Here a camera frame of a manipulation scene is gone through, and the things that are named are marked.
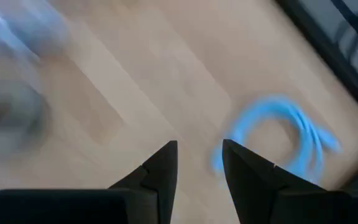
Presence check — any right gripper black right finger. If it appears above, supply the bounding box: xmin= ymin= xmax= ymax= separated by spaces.
xmin=222 ymin=139 xmax=358 ymax=224

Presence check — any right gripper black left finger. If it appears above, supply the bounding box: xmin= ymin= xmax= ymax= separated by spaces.
xmin=0 ymin=140 xmax=178 ymax=224

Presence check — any light blue ethernet cable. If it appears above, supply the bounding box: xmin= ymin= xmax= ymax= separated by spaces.
xmin=210 ymin=94 xmax=344 ymax=185

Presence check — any black aluminium table frame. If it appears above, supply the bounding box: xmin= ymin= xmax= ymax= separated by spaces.
xmin=273 ymin=0 xmax=358 ymax=190

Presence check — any white charger with cable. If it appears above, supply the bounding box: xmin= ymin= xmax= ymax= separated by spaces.
xmin=0 ymin=0 xmax=73 ymax=65

